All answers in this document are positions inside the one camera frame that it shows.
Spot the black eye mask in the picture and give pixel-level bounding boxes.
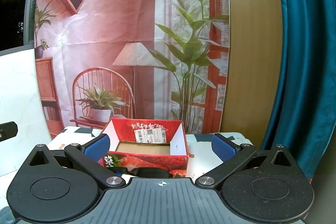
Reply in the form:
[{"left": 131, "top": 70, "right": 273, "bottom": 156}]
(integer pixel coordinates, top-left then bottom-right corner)
[{"left": 113, "top": 167, "right": 171, "bottom": 179}]

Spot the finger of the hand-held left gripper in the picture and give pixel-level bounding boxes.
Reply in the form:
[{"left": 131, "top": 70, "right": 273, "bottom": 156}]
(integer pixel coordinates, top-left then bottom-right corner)
[{"left": 0, "top": 122, "right": 18, "bottom": 141}]

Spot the red strawberry print cardboard box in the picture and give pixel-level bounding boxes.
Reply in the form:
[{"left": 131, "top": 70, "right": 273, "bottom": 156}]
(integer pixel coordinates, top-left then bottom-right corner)
[{"left": 98, "top": 118, "right": 190, "bottom": 178}]

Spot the printed room scene wall poster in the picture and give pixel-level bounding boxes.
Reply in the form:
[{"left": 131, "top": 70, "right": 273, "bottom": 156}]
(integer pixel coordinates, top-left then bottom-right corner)
[{"left": 34, "top": 0, "right": 232, "bottom": 136}]

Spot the wooden panel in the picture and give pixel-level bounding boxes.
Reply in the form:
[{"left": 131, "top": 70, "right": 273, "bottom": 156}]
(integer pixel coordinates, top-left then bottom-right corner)
[{"left": 222, "top": 0, "right": 285, "bottom": 135}]

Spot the white marble board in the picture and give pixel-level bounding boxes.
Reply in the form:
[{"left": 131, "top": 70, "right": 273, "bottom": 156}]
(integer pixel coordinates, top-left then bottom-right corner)
[{"left": 0, "top": 49, "right": 52, "bottom": 177}]

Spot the teal curtain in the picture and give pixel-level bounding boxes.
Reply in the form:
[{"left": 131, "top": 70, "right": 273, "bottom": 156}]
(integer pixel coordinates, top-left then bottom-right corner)
[{"left": 260, "top": 0, "right": 336, "bottom": 180}]

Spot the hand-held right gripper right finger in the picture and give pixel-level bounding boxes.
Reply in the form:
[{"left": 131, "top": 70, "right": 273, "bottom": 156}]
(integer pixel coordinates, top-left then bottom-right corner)
[{"left": 195, "top": 133, "right": 300, "bottom": 190}]

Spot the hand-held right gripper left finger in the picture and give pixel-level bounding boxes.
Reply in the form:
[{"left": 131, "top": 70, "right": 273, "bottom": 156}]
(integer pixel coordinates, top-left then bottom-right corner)
[{"left": 25, "top": 134, "right": 126, "bottom": 190}]

